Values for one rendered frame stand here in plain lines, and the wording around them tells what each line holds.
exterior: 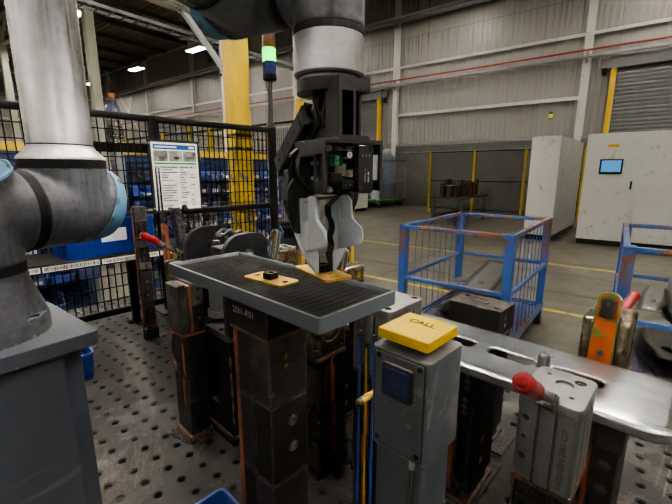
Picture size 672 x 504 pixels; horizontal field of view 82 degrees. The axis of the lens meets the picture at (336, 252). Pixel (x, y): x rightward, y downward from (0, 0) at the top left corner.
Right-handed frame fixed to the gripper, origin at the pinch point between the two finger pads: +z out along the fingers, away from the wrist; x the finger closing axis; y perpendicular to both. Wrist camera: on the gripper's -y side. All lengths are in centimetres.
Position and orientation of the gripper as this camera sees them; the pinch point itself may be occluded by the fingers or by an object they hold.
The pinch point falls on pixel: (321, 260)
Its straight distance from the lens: 47.3
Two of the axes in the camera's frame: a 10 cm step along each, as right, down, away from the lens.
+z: 0.0, 9.8, 2.0
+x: 8.6, -1.1, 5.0
